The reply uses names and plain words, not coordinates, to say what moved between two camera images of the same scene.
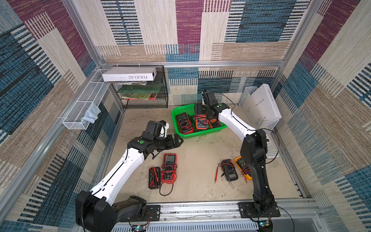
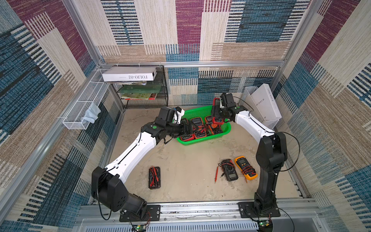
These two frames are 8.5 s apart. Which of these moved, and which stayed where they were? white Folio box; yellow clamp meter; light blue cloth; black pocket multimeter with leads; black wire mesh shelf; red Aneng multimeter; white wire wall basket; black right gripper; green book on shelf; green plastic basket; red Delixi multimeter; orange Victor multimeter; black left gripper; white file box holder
Moved: red Delixi multimeter; orange Victor multimeter; black left gripper; red Aneng multimeter; black right gripper; green plastic basket
Stayed: white wire wall basket; black wire mesh shelf; yellow clamp meter; light blue cloth; white file box holder; green book on shelf; black pocket multimeter with leads; white Folio box
